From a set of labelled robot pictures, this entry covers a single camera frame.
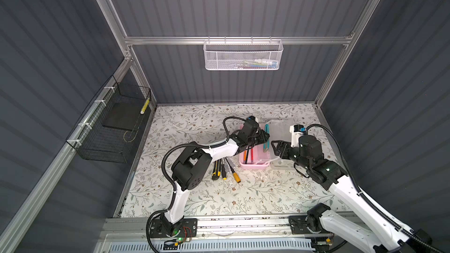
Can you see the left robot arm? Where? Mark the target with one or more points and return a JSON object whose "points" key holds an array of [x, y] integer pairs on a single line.
{"points": [[185, 165]]}

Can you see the aluminium front rail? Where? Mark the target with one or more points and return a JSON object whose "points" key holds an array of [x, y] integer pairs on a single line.
{"points": [[212, 227]]}

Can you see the black plate in basket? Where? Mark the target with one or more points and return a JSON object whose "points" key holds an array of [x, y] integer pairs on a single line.
{"points": [[123, 116]]}

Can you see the black wire basket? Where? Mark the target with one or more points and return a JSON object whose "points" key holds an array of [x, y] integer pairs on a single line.
{"points": [[92, 141]]}

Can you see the yellow black utility knife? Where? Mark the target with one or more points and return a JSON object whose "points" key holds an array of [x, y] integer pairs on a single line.
{"points": [[216, 170]]}

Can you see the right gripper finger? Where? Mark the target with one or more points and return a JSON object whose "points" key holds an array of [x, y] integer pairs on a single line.
{"points": [[279, 151], [278, 143]]}

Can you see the markers in white basket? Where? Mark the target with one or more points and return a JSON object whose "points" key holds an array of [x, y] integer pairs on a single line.
{"points": [[257, 64]]}

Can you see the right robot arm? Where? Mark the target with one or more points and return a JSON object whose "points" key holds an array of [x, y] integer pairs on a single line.
{"points": [[384, 233]]}

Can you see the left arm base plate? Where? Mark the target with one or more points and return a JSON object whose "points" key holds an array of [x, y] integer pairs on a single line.
{"points": [[160, 228]]}

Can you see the pink plastic tool box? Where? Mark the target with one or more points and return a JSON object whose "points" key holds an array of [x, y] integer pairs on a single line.
{"points": [[262, 156]]}

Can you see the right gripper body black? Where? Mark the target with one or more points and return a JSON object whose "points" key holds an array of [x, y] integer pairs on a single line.
{"points": [[293, 154]]}

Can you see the white wire mesh basket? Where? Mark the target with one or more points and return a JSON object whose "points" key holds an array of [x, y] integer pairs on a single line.
{"points": [[220, 55]]}

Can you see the orange handled screwdriver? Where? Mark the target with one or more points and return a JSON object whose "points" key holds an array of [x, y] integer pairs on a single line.
{"points": [[234, 173]]}

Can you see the small yellow black screwdriver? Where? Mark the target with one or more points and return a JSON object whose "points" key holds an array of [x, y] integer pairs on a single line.
{"points": [[223, 170]]}

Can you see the yellow marker in black basket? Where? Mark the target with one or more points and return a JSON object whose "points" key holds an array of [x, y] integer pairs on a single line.
{"points": [[145, 106]]}

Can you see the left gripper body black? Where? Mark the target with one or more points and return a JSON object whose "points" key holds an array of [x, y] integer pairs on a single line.
{"points": [[258, 138]]}

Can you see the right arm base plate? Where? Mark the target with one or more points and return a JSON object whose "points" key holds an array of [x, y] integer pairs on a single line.
{"points": [[299, 225]]}

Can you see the teal utility knife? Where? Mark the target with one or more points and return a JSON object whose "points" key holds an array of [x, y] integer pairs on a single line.
{"points": [[266, 145]]}

